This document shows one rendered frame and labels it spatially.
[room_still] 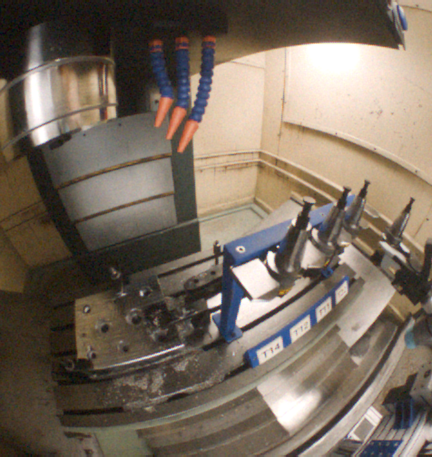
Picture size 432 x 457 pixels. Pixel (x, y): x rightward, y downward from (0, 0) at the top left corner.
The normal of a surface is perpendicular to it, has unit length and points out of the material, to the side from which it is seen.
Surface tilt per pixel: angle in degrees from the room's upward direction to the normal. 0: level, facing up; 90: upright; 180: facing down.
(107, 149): 90
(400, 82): 90
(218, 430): 8
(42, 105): 90
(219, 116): 90
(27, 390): 22
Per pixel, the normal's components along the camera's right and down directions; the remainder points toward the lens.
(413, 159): -0.89, 0.29
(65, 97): 0.79, 0.39
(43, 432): 0.36, -0.83
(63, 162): 0.46, 0.57
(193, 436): -0.12, -0.73
